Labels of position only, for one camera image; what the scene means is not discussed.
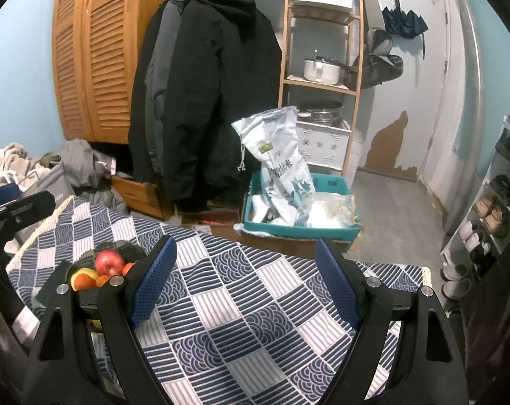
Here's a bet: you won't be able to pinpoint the white printed rice bag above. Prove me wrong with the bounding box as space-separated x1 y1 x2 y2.
231 106 317 224

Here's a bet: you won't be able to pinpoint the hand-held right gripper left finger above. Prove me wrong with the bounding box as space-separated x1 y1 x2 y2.
21 235 178 405

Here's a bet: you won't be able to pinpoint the clear plastic bags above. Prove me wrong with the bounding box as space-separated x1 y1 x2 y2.
306 192 357 228

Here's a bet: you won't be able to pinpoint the silver pipe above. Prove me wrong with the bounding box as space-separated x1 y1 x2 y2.
443 0 486 235

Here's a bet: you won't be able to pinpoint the blue white patterned tablecloth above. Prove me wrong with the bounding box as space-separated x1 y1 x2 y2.
6 196 431 405

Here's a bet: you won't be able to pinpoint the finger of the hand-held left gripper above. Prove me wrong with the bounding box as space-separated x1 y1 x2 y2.
0 183 21 212
0 191 56 262

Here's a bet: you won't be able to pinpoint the red apple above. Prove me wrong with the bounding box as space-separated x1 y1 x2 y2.
95 250 126 277

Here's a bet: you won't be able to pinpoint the beige cloth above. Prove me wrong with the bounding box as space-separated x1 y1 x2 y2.
0 143 40 190

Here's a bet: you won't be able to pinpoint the wooden drawer box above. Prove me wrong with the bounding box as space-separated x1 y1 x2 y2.
111 175 173 220

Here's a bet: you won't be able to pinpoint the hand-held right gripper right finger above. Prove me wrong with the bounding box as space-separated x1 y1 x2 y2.
314 238 469 405

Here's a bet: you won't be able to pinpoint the grey green backpack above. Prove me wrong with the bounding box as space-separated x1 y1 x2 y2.
356 29 404 89

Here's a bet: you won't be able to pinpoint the black hooded coat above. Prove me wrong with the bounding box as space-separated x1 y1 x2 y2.
128 0 283 214

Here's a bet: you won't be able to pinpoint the dark blue umbrella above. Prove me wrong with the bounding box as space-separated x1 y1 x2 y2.
382 0 429 60

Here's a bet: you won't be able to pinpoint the wooden shelf rack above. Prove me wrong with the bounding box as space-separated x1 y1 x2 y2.
277 0 363 178

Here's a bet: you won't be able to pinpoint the teal plastic crate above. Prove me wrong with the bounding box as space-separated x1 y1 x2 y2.
242 171 362 241

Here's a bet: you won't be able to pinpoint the white cooking pot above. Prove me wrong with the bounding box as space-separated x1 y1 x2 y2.
303 56 351 85

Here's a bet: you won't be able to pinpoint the dark green glass bowl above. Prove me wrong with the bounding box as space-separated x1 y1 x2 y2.
67 240 148 334

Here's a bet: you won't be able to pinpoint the grey clothing pile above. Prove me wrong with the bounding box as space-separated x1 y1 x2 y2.
40 138 129 216

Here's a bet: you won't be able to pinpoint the grey jacket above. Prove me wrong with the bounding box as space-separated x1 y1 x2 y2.
143 0 188 173

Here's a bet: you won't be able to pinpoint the white shoe rack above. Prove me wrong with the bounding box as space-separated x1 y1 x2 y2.
441 101 510 300

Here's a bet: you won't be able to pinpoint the pale blue door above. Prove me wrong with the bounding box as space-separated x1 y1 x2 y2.
356 0 450 182

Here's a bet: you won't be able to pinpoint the steel steamer pot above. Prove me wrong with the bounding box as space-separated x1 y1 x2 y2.
297 100 344 126

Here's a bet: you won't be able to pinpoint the wooden louvered wardrobe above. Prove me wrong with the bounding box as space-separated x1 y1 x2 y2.
51 0 171 144

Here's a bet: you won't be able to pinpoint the white patterned crate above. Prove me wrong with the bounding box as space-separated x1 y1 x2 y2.
296 120 352 168

